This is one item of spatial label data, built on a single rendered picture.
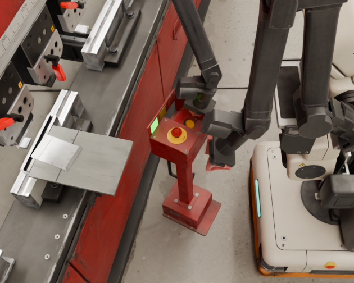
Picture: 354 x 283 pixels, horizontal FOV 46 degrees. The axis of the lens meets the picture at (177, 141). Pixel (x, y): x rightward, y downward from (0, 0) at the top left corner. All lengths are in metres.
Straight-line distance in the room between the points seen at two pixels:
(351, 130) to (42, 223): 0.90
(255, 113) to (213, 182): 1.35
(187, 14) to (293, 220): 1.09
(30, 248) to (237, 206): 1.22
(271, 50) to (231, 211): 1.49
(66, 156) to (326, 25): 0.81
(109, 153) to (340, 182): 0.78
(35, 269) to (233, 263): 1.11
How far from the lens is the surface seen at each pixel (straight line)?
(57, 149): 1.29
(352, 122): 1.05
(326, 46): 0.84
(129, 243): 2.13
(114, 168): 1.21
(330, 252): 1.93
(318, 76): 0.90
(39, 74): 1.17
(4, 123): 1.01
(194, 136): 1.50
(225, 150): 1.10
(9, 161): 2.58
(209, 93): 1.36
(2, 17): 1.03
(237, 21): 3.05
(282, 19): 0.73
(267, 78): 0.88
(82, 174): 1.23
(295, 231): 1.92
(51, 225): 1.33
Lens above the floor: 2.05
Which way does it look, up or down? 58 degrees down
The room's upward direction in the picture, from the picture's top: 6 degrees counter-clockwise
